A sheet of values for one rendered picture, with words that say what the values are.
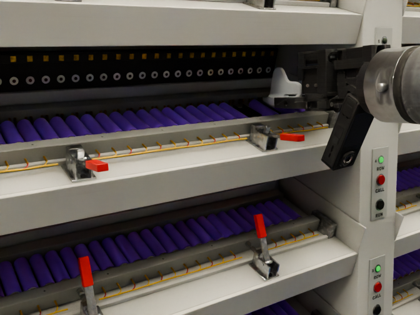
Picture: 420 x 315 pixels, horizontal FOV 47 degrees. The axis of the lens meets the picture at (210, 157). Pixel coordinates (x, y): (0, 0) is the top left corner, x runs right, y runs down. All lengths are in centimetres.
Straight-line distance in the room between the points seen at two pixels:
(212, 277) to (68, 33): 39
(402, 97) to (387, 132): 28
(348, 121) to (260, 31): 17
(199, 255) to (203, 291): 6
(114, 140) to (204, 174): 12
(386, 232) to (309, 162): 23
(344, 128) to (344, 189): 20
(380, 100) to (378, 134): 24
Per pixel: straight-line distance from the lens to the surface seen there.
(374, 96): 60
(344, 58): 68
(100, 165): 49
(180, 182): 60
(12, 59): 68
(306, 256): 80
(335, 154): 67
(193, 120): 69
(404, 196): 103
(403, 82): 57
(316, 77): 68
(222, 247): 74
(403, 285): 111
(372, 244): 87
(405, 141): 91
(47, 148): 58
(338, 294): 91
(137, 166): 59
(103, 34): 56
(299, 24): 71
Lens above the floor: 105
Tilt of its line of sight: 11 degrees down
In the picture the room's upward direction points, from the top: 2 degrees counter-clockwise
